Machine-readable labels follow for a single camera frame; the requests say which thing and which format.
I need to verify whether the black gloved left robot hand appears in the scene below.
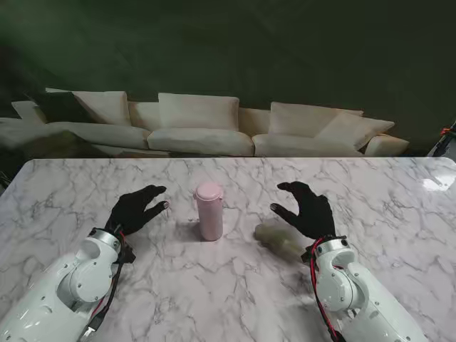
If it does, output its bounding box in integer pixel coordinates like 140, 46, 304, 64
106, 185, 170, 238

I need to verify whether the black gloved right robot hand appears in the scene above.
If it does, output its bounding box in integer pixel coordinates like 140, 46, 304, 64
270, 181, 338, 240

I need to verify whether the sponge cup brush red handle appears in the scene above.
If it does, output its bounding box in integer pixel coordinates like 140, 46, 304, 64
254, 222, 307, 256

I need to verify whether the pink thermos lid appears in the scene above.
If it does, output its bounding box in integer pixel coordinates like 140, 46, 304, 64
192, 182, 224, 203

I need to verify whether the pink thermos bottle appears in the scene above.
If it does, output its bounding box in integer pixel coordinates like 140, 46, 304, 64
195, 197, 224, 242

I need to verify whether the tilted cream throw cushion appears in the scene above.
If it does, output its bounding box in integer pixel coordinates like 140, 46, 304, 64
315, 111, 396, 151

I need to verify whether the cream fabric sofa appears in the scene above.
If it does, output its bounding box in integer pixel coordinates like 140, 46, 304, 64
0, 87, 410, 160

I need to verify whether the wide cream back cushion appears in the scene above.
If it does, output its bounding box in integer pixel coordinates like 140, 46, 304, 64
157, 93, 240, 131

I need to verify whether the dark brown cushion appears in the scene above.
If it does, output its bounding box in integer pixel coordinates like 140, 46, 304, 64
21, 88, 98, 124

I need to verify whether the white device with orange part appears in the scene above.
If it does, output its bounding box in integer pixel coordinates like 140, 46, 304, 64
425, 120, 456, 157

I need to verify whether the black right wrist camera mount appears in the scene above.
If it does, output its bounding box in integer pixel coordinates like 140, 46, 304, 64
300, 245, 316, 265

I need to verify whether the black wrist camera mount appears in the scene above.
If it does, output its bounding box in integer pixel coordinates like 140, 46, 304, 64
300, 245, 316, 265
119, 237, 138, 265

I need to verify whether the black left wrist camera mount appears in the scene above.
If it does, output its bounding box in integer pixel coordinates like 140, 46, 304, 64
119, 237, 138, 265

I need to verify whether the red black right arm cable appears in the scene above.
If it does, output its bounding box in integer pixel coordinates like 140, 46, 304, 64
309, 240, 343, 342

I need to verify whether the red black arm cable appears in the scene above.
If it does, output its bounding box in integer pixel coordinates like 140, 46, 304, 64
309, 240, 343, 342
83, 222, 138, 338

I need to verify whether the red black left arm cable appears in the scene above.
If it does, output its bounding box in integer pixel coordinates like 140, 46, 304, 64
83, 222, 138, 338

